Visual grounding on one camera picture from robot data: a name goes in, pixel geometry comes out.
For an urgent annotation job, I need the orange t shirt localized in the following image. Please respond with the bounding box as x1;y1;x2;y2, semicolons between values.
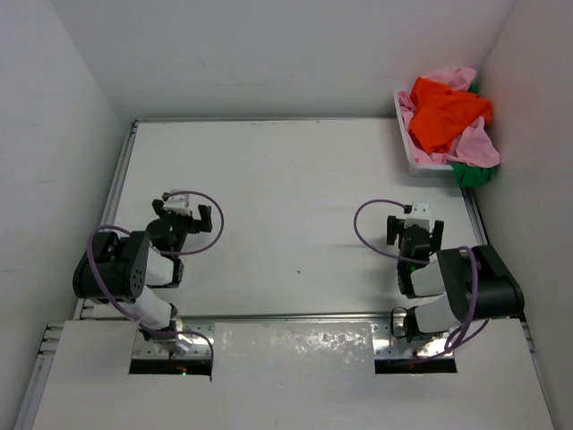
409;77;493;153

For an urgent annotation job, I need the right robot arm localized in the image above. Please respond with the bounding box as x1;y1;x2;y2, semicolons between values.
387;216;525;343

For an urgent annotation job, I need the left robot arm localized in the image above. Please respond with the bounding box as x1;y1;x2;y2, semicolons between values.
73;194;213;357

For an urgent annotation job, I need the white plastic bin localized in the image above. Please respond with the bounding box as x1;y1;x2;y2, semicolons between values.
393;88;454;177

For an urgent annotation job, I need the green t shirt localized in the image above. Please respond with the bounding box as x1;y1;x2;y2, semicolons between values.
449;100;500;187

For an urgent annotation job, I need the pink t shirt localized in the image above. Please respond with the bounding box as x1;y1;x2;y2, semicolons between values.
395;67;500;171

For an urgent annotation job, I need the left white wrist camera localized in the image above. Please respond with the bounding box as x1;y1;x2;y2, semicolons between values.
161;191;192;216

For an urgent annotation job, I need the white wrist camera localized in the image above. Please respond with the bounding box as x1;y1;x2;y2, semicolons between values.
405;202;432;229
161;191;192;216

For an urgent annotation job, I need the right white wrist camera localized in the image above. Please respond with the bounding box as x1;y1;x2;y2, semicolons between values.
405;202;432;229

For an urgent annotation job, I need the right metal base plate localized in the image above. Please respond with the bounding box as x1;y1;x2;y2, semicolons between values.
371;315;449;361

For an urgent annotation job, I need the metal base plate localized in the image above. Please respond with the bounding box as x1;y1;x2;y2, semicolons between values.
371;315;449;361
132;318;215;361

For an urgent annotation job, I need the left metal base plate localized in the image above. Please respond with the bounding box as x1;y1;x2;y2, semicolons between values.
132;318;215;361

